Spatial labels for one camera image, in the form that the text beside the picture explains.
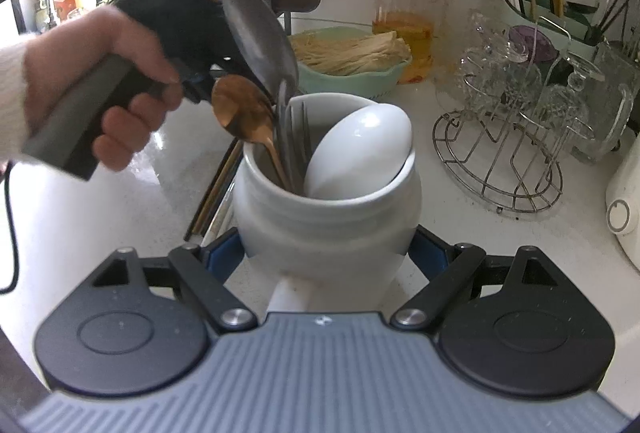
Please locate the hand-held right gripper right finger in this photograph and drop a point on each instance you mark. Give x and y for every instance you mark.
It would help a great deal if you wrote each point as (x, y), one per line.
(432, 255)

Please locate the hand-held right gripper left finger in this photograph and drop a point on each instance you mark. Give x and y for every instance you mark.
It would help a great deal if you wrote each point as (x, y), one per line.
(222, 253)

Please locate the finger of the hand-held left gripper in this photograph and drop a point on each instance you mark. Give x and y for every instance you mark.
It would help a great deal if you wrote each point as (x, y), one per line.
(197, 88)

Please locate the copper metal spoon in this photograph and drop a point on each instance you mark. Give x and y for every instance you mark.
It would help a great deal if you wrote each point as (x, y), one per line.
(240, 108)

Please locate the brown wooden chopstick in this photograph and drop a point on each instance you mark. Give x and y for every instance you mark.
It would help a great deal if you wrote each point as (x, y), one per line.
(216, 193)

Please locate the silver metal spoon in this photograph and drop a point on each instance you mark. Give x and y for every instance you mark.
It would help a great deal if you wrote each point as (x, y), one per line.
(255, 33)

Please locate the white ceramic spoon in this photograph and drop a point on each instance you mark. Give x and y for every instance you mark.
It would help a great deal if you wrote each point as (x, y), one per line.
(360, 143)
(404, 165)

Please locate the white ceramic jar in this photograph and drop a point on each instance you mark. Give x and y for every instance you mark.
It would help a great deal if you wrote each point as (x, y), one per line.
(325, 233)

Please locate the silver metal fork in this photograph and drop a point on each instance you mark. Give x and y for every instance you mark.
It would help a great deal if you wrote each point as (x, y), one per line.
(302, 133)

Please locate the person's left hand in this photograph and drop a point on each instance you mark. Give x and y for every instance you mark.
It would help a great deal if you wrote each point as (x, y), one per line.
(90, 48)

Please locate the dried noodles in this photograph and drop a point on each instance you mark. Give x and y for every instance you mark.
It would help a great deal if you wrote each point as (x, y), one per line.
(345, 53)

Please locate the green plastic basket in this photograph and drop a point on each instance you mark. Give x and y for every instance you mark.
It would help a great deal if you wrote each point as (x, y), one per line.
(350, 80)

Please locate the white rice cooker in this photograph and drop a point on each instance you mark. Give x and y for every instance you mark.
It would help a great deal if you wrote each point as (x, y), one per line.
(625, 213)

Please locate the group of clear glass cups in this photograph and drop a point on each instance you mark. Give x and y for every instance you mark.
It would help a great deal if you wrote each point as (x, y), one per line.
(505, 58)

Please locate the red lid plastic jar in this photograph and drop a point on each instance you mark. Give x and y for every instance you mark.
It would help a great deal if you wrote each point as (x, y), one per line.
(405, 13)

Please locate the clear glass pitcher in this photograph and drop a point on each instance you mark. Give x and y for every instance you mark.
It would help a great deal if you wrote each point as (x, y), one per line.
(605, 108)

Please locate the tall clear glass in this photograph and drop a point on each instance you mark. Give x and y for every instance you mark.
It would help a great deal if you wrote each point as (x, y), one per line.
(460, 13)

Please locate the green utensil holder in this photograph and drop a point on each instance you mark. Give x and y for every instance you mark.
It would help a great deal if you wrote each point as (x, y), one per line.
(580, 33)

